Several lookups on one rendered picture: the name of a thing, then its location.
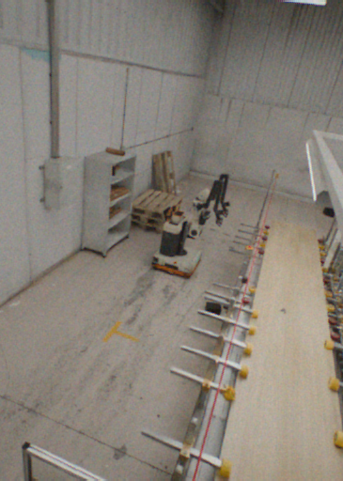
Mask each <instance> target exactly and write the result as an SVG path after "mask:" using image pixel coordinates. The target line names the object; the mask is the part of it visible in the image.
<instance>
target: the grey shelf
mask: <svg viewBox="0 0 343 481"><path fill-rule="evenodd" d="M134 157H135V158H134ZM136 159H137V154H134V153H129V152H125V156H120V155H116V154H111V153H107V152H106V150H104V151H103V152H101V153H97V154H93V155H89V156H85V167H84V196H83V225H82V249H81V250H82V251H84V250H85V249H84V247H85V248H88V249H93V250H96V251H99V252H102V253H103V256H104V257H106V251H107V250H108V249H109V248H110V247H111V246H112V245H114V243H117V242H118V241H120V240H121V239H122V238H123V237H125V236H126V235H127V237H126V239H127V238H129V237H130V226H131V219H128V217H130V218H132V207H133V199H132V198H131V196H132V197H133V188H134V179H135V168H136ZM113 164H115V165H119V166H120V169H119V170H116V171H115V175H114V176H112V165H113ZM133 167H135V168H134V169H133ZM108 170H109V173H108ZM111 184H113V185H114V186H116V185H118V186H119V187H122V186H125V187H126V188H127V190H128V191H129V192H128V193H127V194H124V195H123V196H121V197H119V198H116V199H114V200H112V201H110V193H111ZM107 186H108V187H109V188H107ZM106 199H107V200H106ZM107 201H108V202H107ZM112 206H114V208H115V209H118V208H122V211H121V212H119V213H118V214H115V215H114V217H112V218H111V219H110V220H109V208H110V207H112ZM129 207H131V208H130V209H129ZM105 214H106V218H105ZM106 219H107V220H106ZM127 227H128V228H127Z"/></svg>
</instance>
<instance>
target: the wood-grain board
mask: <svg viewBox="0 0 343 481"><path fill-rule="evenodd" d="M282 307H285V308H286V310H287V313H285V314H284V313H283V312H280V311H279V310H281V308H282ZM252 309H253V311H254V309H257V310H258V311H259V316H258V318H252V316H253V315H251V317H250V318H249V321H248V326H250V327H251V325H253V326H256V327H257V331H256V334H255V336H254V335H253V334H249V333H248V331H246V337H245V340H244V344H245V345H246V343H250V344H253V345H254V348H253V352H252V354H247V353H244V349H243V350H242V357H241V362H240V365H248V366H250V370H249V372H250V373H249V375H248V378H246V377H243V376H241V375H240V373H241V371H238V377H237V380H236V386H235V391H236V400H231V404H230V409H229V414H228V418H227V423H226V432H225V436H224V441H223V445H222V451H221V455H220V459H221V461H223V458H225V459H228V461H231V462H233V467H232V473H231V476H230V478H226V477H223V476H221V475H220V474H219V473H220V470H219V469H216V474H215V478H214V481H343V447H340V446H337V444H334V441H333V438H334V433H335V431H337V430H338V431H341V432H343V430H342V423H341V414H340V406H339V397H338V391H337V390H333V388H330V387H329V386H328V382H329V379H330V377H334V379H335V367H334V358H333V350H328V349H325V348H324V342H325V340H326V339H329V340H331V335H330V334H329V325H328V317H327V309H326V301H325V292H324V284H323V276H322V274H321V267H320V252H319V246H318V237H317V230H316V229H312V228H307V227H303V226H298V225H292V224H287V223H283V222H279V221H275V220H272V221H271V227H270V230H269V236H268V239H267V245H266V249H265V254H263V258H262V263H261V267H260V273H259V277H258V281H257V290H256V294H255V299H254V303H253V308H252Z"/></svg>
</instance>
